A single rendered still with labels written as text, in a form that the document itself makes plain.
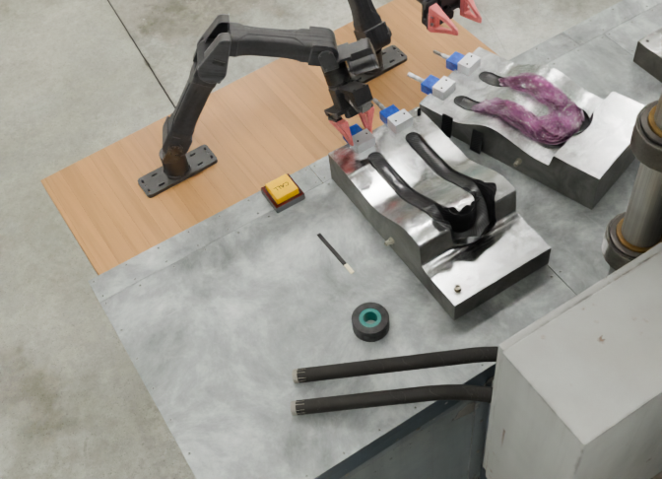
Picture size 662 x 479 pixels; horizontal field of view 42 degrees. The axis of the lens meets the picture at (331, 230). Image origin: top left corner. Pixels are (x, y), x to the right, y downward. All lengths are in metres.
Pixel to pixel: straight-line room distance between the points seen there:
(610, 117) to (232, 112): 0.96
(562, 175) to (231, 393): 0.90
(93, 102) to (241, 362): 2.04
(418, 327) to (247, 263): 0.43
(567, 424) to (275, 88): 1.54
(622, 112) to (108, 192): 1.26
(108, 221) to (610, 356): 1.40
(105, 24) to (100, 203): 1.95
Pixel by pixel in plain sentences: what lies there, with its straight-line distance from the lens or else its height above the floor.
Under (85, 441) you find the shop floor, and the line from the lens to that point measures 2.82.
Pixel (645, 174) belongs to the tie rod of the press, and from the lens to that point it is 1.31.
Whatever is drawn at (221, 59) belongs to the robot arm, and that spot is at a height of 1.18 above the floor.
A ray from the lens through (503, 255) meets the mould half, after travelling 1.92.
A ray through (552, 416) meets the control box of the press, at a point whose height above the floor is 1.46.
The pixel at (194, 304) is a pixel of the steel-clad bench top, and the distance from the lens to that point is 1.98.
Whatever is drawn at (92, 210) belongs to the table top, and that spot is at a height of 0.80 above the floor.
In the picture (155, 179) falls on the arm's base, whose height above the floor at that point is 0.81.
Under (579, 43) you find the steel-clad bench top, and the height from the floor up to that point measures 0.80.
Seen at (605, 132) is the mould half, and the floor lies 0.91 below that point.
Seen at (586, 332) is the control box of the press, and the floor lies 1.47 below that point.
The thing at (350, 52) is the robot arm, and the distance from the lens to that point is 1.99.
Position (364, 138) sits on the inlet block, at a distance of 2.06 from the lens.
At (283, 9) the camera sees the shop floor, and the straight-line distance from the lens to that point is 3.94.
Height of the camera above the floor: 2.42
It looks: 52 degrees down
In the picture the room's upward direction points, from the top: 8 degrees counter-clockwise
